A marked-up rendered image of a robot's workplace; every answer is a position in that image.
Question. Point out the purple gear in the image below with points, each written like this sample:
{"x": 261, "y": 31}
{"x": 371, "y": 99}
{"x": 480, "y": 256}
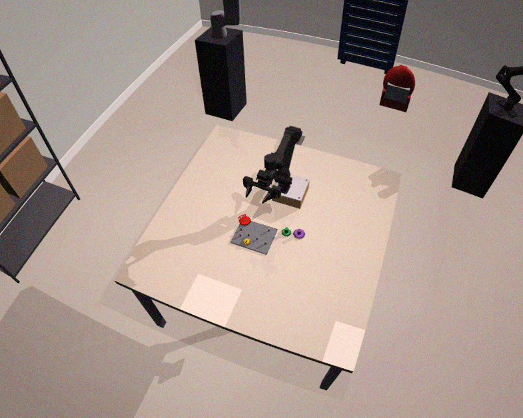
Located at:
{"x": 299, "y": 234}

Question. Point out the red gear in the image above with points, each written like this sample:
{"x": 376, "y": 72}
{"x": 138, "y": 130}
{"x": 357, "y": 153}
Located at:
{"x": 246, "y": 222}

